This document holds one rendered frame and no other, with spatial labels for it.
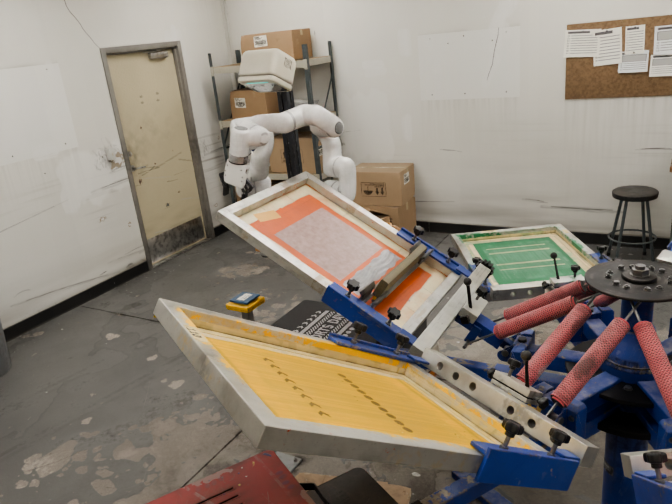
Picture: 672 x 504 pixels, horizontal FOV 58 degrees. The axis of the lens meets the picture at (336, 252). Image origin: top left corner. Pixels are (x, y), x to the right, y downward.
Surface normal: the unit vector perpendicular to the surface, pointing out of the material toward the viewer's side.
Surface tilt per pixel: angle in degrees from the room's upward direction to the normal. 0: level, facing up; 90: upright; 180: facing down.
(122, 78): 90
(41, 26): 90
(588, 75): 90
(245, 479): 0
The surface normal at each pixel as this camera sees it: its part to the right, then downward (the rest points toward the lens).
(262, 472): -0.10, -0.94
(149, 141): 0.87, 0.09
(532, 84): -0.49, 0.35
